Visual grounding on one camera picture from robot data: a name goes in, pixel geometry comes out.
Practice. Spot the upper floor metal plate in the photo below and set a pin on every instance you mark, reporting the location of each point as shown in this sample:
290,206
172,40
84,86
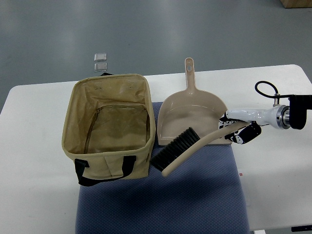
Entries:
100,57

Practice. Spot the blue textured mat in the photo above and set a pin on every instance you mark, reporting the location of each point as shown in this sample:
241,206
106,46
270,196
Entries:
202,196

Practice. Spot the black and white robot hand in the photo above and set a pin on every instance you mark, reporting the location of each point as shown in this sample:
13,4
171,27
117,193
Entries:
246,123

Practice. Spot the beige plastic dustpan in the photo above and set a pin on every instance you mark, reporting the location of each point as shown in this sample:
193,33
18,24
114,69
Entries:
191,107

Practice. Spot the tan fabric bag black handles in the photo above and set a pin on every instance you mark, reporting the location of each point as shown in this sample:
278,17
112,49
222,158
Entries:
109,129

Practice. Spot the beige hand broom black bristles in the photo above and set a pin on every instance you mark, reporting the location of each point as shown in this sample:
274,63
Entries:
182,148

